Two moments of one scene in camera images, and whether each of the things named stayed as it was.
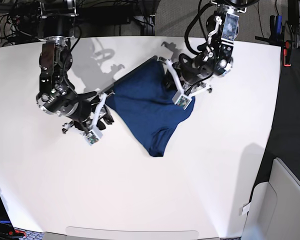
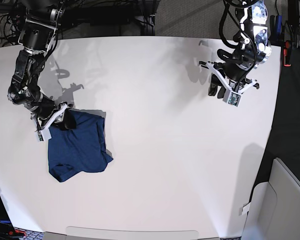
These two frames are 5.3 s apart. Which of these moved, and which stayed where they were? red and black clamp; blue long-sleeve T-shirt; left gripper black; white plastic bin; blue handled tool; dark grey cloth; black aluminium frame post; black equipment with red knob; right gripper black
Moved: right gripper black; left gripper black; blue long-sleeve T-shirt
Stayed: black aluminium frame post; black equipment with red knob; dark grey cloth; white plastic bin; blue handled tool; red and black clamp
